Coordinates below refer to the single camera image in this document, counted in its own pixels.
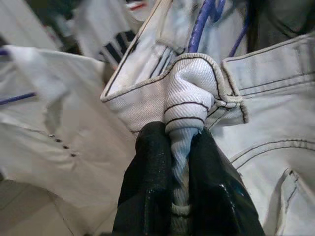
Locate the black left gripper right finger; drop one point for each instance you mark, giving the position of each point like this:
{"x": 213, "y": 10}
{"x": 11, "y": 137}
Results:
{"x": 216, "y": 196}

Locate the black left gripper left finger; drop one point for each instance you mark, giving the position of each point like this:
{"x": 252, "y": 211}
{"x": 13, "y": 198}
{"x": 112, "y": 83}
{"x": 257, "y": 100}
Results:
{"x": 147, "y": 184}

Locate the white shorts with dark stitching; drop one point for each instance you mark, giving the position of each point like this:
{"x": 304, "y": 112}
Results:
{"x": 270, "y": 98}

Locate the purple plastic hanger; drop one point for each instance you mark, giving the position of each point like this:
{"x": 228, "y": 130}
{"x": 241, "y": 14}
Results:
{"x": 197, "y": 32}

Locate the thin purple hanger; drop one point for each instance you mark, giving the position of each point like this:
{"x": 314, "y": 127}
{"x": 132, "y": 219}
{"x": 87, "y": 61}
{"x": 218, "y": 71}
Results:
{"x": 19, "y": 98}

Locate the white button shirt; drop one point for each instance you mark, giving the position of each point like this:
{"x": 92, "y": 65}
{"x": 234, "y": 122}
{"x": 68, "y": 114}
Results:
{"x": 49, "y": 118}

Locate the white shirt with dark print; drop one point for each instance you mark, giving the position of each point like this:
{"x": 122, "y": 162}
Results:
{"x": 115, "y": 44}

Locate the plain white shirt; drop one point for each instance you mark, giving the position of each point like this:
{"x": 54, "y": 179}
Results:
{"x": 24, "y": 22}

